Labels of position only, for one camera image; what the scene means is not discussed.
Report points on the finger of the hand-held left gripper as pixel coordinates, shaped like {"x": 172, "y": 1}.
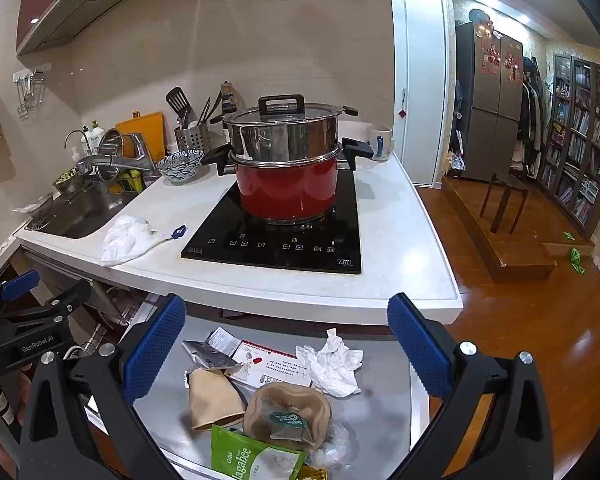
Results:
{"x": 20, "y": 284}
{"x": 60, "y": 305}

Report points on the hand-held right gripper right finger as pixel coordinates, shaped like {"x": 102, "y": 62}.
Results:
{"x": 420, "y": 350}

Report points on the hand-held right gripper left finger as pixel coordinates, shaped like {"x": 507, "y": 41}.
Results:
{"x": 155, "y": 350}

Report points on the silver foil packet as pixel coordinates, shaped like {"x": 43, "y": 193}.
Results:
{"x": 210, "y": 357}

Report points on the small white paper slip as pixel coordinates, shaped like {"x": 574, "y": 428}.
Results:
{"x": 222, "y": 339}

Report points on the brown paper sleeve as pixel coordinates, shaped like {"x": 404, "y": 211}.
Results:
{"x": 212, "y": 400}

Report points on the white tissue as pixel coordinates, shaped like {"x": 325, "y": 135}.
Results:
{"x": 330, "y": 367}

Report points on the white red paper box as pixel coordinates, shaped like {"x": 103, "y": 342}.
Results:
{"x": 275, "y": 367}

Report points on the brown pulp cup carrier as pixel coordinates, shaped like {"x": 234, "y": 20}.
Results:
{"x": 265, "y": 410}

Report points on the clear plastic wrap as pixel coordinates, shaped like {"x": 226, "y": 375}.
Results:
{"x": 332, "y": 447}

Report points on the green snack bag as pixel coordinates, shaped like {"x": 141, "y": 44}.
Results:
{"x": 250, "y": 455}

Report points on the gold foil wrapper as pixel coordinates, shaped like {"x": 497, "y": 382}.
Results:
{"x": 312, "y": 474}

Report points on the steel sink strainer basket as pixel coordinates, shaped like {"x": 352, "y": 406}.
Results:
{"x": 37, "y": 205}

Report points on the white dish cloth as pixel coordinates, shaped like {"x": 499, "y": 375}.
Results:
{"x": 127, "y": 240}

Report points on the stainless steel sink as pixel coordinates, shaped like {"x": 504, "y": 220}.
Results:
{"x": 85, "y": 210}

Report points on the steel strainer with green vegetables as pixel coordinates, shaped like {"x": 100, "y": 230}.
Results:
{"x": 67, "y": 176}

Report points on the small blue clip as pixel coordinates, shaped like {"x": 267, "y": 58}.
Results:
{"x": 179, "y": 231}

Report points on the sponge caddy with yellow sponges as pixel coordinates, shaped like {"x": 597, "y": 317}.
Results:
{"x": 130, "y": 177}

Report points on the white pump bottle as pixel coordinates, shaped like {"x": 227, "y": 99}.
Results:
{"x": 86, "y": 142}

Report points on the black induction cooktop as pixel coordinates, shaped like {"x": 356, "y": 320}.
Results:
{"x": 280, "y": 255}

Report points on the thin curved water tap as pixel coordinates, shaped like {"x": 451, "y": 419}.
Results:
{"x": 72, "y": 134}

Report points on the chrome kitchen faucet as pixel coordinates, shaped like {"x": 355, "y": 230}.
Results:
{"x": 130, "y": 152}

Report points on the dish soap bottle green cap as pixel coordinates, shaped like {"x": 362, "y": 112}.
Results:
{"x": 98, "y": 135}

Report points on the tilted steel bowl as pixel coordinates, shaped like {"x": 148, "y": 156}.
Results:
{"x": 111, "y": 142}

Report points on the small green floor item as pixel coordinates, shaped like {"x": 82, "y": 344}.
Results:
{"x": 569, "y": 235}
{"x": 576, "y": 259}

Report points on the blue patterned bowl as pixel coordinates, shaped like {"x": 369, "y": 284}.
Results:
{"x": 180, "y": 167}

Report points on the dark wooden stool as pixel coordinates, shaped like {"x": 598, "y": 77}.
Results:
{"x": 510, "y": 182}

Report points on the orange cutting board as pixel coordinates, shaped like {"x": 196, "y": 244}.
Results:
{"x": 147, "y": 127}

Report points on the red cooking pot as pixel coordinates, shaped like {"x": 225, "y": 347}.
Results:
{"x": 285, "y": 190}

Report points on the steel utensil holder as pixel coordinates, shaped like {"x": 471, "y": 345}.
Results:
{"x": 192, "y": 137}

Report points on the black slotted spatula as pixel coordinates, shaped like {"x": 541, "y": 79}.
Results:
{"x": 177, "y": 99}

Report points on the dark wooden chopsticks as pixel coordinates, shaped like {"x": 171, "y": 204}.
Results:
{"x": 206, "y": 110}

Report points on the stainless steel steamer pot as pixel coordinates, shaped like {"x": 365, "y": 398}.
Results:
{"x": 280, "y": 137}

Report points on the steel refrigerator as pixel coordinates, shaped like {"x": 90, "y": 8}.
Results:
{"x": 490, "y": 110}

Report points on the dark sauce bottle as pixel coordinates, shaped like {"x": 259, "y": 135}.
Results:
{"x": 227, "y": 105}

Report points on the hanging coats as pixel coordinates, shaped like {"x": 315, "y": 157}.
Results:
{"x": 530, "y": 105}

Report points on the dark wooden bookcase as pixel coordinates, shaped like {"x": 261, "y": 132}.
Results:
{"x": 580, "y": 130}

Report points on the upper kitchen cabinet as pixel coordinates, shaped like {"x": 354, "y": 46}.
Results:
{"x": 80, "y": 5}

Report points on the white door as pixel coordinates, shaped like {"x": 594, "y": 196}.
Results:
{"x": 425, "y": 60}

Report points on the wall hook rack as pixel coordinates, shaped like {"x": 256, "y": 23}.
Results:
{"x": 30, "y": 90}

